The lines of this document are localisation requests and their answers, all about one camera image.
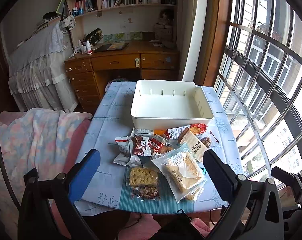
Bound orange snack pack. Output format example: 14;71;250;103
154;129;169;139

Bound white red bottle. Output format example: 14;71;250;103
85;40;92;55

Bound red biscuit roll pack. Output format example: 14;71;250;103
164;124;208;140

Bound pastel floral blanket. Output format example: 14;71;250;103
0;108;92;239

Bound silver red stripe bag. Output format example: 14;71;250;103
113;137;142;167

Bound beige soda cracker pack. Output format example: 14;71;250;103
178;132;208;163

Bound white plastic storage bin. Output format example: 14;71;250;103
130;80;214;130

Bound clear pack peanut cookies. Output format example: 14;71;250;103
127;167;159;187

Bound light blue patterned tablecloth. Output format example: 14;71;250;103
74;81;245;217

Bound dark book on desk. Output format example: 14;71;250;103
94;41;129;53

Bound wooden bookshelf with books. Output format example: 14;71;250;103
67;0;178;46

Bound window metal grille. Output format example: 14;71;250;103
214;0;302;181

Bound small dark nut pack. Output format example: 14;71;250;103
131;185;160;200

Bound red Cookies snack pack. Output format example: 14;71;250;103
148;135;174;157

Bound clear bag soda crackers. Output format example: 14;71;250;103
152;143;207;203

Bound wooden desk with drawers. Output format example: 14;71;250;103
64;41;180;114

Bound brown white wafer pack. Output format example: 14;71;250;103
133;135;152;157

